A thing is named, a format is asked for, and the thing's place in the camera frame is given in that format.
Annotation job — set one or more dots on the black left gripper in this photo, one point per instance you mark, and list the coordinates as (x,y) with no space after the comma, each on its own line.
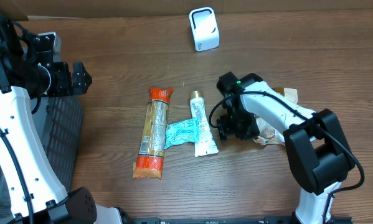
(66,88)

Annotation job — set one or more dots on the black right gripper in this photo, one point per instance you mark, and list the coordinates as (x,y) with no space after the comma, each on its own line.
(229,129)

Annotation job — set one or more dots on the beige paper pouch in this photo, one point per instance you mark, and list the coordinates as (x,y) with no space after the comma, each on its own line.
(268,134)

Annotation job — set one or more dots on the white tube with gold cap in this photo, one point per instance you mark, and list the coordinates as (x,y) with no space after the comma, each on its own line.
(206,144)

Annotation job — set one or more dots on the teal snack packet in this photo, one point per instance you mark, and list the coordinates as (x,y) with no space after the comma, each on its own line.
(182,132)

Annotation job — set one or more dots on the red and clear snack package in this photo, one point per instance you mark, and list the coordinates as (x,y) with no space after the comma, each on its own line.
(150,157)

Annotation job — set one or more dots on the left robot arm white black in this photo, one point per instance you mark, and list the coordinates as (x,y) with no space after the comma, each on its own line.
(28,71)

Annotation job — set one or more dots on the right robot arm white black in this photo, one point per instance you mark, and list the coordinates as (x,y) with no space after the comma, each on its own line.
(318,154)

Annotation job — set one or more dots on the white barcode scanner stand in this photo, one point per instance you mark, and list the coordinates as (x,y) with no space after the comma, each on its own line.
(204,28)

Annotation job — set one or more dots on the grey plastic mesh basket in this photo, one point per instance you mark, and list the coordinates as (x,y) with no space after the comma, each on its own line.
(58,122)

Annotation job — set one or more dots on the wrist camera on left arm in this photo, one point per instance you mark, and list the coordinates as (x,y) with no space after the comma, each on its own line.
(48,47)

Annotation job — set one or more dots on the black rail at table edge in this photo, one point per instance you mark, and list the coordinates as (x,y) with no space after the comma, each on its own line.
(236,220)

